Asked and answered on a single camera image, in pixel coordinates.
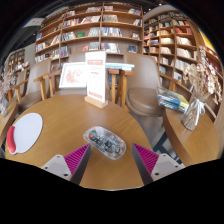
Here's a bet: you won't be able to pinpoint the round wooden side table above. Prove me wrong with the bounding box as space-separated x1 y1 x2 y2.
162 107 221 168
0 99 19 148

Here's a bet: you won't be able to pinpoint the beige armchair wooden arms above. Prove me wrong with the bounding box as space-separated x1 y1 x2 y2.
119 51 168 118
33 49 121 101
8 58 53 113

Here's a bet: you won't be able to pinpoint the stack of blue books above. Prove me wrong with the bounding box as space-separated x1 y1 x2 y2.
105 62 136 72

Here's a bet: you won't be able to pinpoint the white framed picture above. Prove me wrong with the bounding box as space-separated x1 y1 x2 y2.
58 61 88 90

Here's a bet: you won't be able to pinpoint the glass vase beige dried flowers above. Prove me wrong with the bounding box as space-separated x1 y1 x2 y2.
180 45 223 132

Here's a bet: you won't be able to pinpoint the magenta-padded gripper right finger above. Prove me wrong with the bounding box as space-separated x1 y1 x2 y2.
131 143 183 186

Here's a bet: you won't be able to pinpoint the curved wooden bookshelf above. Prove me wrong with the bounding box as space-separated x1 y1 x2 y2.
142 13 224 111

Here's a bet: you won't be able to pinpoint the white card sign wooden base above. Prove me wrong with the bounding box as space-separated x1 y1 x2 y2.
83 50 109 110

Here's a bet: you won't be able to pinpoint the transparent computer mouse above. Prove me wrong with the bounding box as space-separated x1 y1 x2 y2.
82 125 127 161

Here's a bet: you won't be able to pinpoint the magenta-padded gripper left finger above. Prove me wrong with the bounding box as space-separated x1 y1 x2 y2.
41 143 92 186

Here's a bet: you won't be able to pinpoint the stack of colourful books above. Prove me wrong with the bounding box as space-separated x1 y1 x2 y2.
156 87 190 114

